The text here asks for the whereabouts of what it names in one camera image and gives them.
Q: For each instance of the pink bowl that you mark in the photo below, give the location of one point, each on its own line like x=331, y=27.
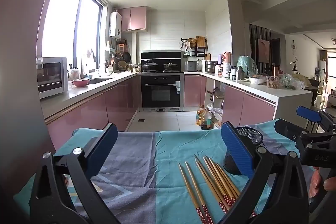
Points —
x=80, y=82

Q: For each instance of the black pot with lid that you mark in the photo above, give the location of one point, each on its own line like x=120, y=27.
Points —
x=150, y=66

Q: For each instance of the teal grey printed tablecloth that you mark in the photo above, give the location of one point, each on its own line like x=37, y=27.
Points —
x=170, y=145

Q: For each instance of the white water heater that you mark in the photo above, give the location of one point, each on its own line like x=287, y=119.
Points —
x=115, y=24

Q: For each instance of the white bottle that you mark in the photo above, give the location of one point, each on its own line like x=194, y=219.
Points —
x=226, y=69

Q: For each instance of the black built-in oven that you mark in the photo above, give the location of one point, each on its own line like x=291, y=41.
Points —
x=160, y=92

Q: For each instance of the black mesh utensil holder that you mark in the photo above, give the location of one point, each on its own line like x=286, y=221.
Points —
x=232, y=165

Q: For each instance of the silver square pot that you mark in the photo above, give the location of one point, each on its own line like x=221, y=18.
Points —
x=191, y=66

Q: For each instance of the white bowl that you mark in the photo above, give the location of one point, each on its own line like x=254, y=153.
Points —
x=256, y=80

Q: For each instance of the narrow pink base cabinet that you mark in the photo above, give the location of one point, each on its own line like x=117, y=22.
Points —
x=193, y=91

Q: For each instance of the wall picture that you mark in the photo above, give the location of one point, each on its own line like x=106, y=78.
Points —
x=263, y=50

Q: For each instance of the hanging frying pan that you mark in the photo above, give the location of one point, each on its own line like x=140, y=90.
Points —
x=127, y=56

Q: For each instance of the long pink base cabinet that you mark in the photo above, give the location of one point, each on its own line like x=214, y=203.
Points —
x=105, y=106

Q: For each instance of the bunch of wooden chopsticks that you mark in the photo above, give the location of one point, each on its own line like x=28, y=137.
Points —
x=219, y=184

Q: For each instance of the clear crumpled plastic bags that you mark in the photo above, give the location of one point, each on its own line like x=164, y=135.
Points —
x=291, y=82

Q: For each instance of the pink kettle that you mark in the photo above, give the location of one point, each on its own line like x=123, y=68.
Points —
x=227, y=57

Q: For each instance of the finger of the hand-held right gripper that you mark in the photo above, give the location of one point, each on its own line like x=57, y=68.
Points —
x=291, y=132
x=309, y=112

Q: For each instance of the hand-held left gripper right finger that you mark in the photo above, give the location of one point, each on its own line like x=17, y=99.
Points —
x=236, y=145

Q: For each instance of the plastic bag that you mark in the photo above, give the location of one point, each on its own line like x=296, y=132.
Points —
x=217, y=115

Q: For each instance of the black range hood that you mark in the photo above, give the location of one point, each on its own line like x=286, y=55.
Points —
x=160, y=55

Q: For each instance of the steel stock pot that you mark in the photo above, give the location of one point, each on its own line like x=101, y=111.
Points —
x=210, y=66

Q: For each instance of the pink wall cabinet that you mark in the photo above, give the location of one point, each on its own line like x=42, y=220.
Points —
x=134, y=18

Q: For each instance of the white standing air conditioner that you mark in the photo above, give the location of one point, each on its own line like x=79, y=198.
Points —
x=322, y=70

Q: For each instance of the steel thermos bottle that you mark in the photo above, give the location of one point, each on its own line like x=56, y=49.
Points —
x=239, y=74

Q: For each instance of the white microwave oven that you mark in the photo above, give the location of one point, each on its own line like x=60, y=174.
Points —
x=52, y=77

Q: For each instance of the green appliance cover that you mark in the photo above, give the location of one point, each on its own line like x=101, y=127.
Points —
x=246, y=65

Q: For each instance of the kitchen window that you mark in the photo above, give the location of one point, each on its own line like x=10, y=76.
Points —
x=68, y=24

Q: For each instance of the clear food container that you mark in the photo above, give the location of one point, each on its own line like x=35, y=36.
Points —
x=273, y=82

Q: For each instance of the dark oil bottle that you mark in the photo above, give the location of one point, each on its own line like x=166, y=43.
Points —
x=206, y=120

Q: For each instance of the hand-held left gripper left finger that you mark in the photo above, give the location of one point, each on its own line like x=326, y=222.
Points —
x=105, y=146

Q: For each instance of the person's right hand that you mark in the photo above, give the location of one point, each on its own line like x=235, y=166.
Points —
x=316, y=183

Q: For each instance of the wall rack with cutting boards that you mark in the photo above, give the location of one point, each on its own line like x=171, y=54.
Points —
x=198, y=45

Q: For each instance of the bamboo basket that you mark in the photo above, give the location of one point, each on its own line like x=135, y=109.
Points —
x=122, y=64

